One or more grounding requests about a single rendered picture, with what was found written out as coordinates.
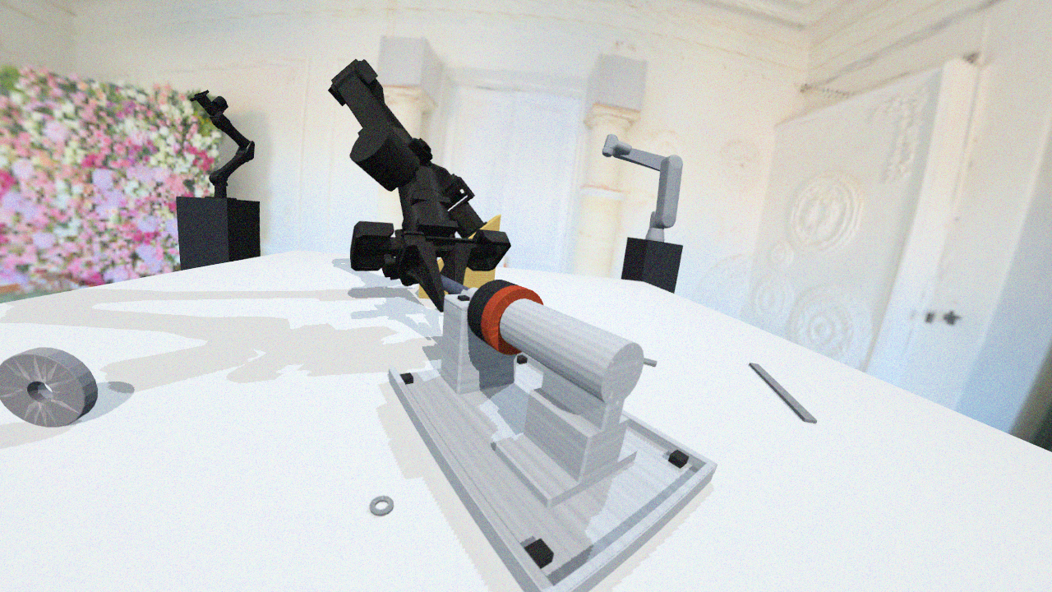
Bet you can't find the red-brown ring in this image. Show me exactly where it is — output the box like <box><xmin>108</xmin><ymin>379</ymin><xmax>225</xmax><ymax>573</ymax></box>
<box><xmin>481</xmin><ymin>285</ymin><xmax>544</xmax><ymax>355</ymax></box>

